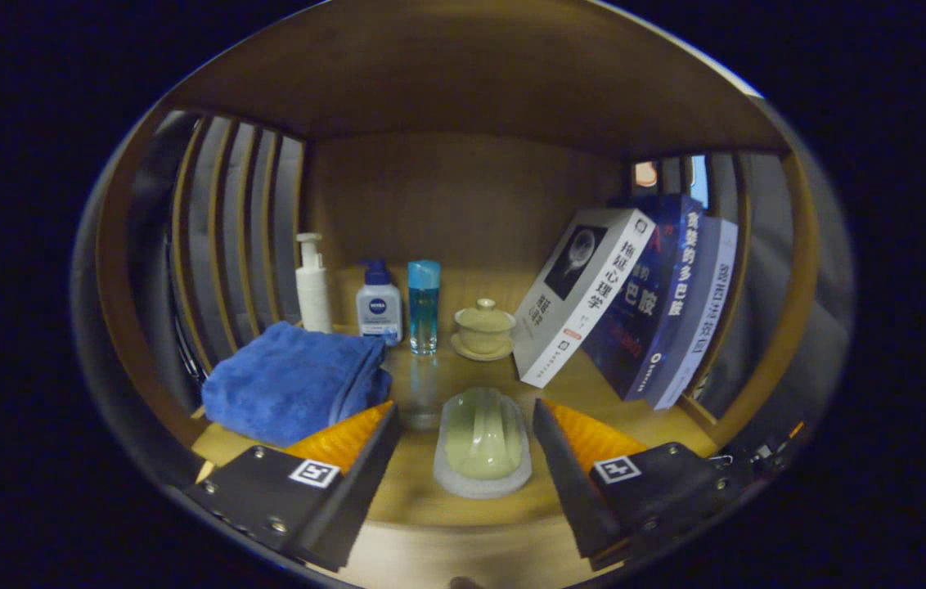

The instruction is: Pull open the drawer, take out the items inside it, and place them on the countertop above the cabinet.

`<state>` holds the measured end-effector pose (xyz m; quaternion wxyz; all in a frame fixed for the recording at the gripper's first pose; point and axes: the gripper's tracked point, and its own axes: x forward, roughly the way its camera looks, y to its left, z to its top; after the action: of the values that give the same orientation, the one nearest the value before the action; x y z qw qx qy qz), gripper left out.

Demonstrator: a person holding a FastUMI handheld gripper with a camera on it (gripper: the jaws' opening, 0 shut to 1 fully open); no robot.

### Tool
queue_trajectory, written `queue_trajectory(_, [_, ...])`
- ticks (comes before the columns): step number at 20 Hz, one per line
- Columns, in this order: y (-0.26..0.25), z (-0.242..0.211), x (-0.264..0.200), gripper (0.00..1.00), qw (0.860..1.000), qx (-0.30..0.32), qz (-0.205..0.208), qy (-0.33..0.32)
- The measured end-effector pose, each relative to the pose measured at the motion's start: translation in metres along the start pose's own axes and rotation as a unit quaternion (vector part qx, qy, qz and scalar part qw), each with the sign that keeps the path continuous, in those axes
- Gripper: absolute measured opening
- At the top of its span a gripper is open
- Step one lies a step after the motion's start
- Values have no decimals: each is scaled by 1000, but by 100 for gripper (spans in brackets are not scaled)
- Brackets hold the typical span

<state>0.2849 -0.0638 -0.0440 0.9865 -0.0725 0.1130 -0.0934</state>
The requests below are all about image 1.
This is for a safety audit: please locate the wooden cabinet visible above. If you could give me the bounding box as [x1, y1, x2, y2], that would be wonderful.
[95, 0, 824, 459]

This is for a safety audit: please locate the clear blue bottle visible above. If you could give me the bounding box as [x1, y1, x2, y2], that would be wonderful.
[407, 260, 442, 356]

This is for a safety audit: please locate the white bottle blue cap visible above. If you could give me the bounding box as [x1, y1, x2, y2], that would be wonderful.
[355, 259, 404, 346]

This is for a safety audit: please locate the blue rolled towel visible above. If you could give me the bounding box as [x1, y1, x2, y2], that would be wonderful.
[201, 321, 393, 447]

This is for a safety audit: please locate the white pump bottle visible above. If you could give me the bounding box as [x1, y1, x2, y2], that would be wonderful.
[294, 232, 334, 334]

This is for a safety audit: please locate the white book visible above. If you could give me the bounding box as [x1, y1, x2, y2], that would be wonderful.
[510, 207, 657, 389]

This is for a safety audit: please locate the dark blue book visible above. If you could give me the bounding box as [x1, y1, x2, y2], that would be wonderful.
[582, 194, 705, 402]

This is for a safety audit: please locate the beige lidded teacup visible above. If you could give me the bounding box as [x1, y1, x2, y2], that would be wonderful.
[451, 298, 518, 362]

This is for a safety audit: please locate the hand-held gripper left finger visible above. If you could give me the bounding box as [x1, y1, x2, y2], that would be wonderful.
[183, 401, 403, 573]

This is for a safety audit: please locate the pale green scrub brush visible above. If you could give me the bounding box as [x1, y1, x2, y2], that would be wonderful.
[433, 387, 533, 500]

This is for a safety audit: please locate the wooden countertop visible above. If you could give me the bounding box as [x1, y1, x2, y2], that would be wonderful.
[189, 323, 721, 528]

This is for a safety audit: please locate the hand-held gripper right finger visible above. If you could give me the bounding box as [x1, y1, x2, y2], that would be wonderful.
[533, 398, 746, 572]

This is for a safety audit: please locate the wooden drawer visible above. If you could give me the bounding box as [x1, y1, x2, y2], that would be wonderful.
[332, 517, 619, 589]

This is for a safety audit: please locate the pale grey-blue book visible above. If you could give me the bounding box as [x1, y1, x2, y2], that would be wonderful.
[651, 216, 739, 411]

